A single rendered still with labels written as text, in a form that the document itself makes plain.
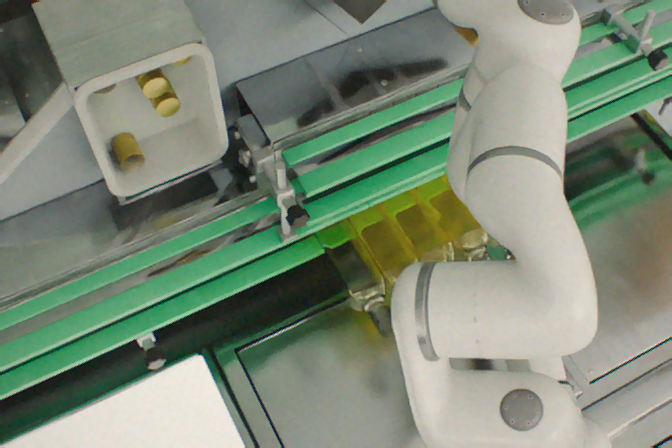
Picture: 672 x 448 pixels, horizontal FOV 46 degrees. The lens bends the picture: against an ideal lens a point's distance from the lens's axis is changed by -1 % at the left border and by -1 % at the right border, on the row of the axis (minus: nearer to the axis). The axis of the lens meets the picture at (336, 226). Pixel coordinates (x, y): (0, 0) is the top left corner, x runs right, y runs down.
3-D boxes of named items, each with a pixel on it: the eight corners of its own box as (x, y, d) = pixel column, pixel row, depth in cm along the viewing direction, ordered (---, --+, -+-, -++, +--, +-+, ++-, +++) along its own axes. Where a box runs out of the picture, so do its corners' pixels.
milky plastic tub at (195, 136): (95, 158, 112) (115, 203, 108) (47, 45, 93) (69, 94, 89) (207, 113, 116) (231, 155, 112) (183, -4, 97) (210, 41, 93)
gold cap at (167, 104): (141, 81, 103) (152, 104, 101) (166, 71, 103) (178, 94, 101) (146, 99, 106) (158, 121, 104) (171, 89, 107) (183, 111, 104)
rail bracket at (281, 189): (256, 202, 116) (294, 268, 111) (246, 130, 102) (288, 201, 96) (275, 194, 117) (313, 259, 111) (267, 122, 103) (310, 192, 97)
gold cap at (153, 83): (127, 60, 99) (139, 83, 97) (154, 50, 100) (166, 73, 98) (133, 80, 102) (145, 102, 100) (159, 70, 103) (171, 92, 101)
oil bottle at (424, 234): (356, 184, 127) (425, 289, 117) (357, 162, 122) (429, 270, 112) (386, 170, 128) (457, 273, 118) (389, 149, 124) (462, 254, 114)
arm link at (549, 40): (521, -72, 84) (613, 23, 77) (483, 23, 95) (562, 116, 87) (447, -60, 80) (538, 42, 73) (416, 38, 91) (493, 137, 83)
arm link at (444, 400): (585, 317, 82) (445, 318, 88) (560, 242, 64) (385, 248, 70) (585, 478, 76) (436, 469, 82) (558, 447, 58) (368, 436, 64)
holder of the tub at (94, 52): (104, 176, 117) (122, 216, 113) (48, 43, 93) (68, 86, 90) (211, 134, 121) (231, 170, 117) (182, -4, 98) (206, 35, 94)
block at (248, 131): (235, 161, 118) (255, 195, 115) (228, 120, 110) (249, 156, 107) (257, 152, 119) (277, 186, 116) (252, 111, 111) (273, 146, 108)
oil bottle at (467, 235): (388, 169, 128) (459, 272, 118) (390, 148, 123) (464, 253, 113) (418, 156, 130) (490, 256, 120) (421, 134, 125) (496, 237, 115)
